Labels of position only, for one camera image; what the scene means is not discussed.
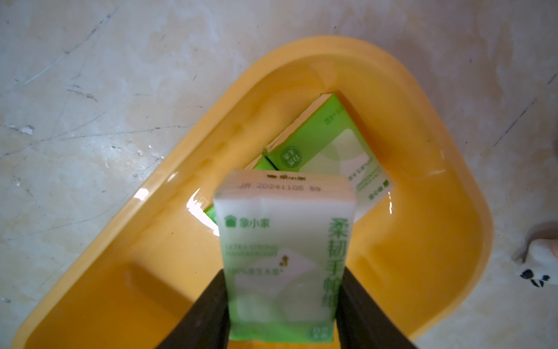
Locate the small white spotted toy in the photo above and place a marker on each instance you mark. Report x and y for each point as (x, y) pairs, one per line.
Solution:
(540, 264)

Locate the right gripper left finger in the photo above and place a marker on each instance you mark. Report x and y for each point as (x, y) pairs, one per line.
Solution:
(207, 323)

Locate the yellow plastic storage box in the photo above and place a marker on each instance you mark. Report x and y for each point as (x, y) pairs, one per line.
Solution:
(419, 253)

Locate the green tissue pack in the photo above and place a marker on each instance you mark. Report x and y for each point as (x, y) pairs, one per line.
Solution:
(285, 238)
(325, 140)
(235, 179)

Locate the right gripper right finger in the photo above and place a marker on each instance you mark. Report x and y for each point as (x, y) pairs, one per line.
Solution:
(361, 323)

